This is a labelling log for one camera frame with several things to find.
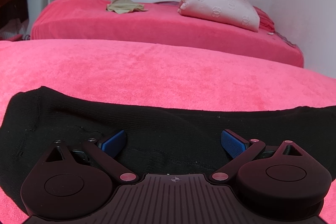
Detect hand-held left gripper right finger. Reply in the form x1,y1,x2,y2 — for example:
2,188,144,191
209,129,305,185

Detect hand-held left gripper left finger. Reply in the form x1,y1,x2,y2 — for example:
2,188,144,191
45,130,140,185

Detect black knit pants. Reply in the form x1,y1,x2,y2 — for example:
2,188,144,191
0,86,336,215

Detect pink fleece blanket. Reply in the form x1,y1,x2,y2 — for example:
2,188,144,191
0,39,336,224

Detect pink covered bed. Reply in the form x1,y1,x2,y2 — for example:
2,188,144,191
30,0,305,68

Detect folded pink blanket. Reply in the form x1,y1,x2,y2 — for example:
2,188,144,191
253,6,276,32

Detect pale pink embossed pillow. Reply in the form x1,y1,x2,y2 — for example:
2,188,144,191
177,0,260,32

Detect beige crumpled cloth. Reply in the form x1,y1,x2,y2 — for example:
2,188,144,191
106,0,149,14

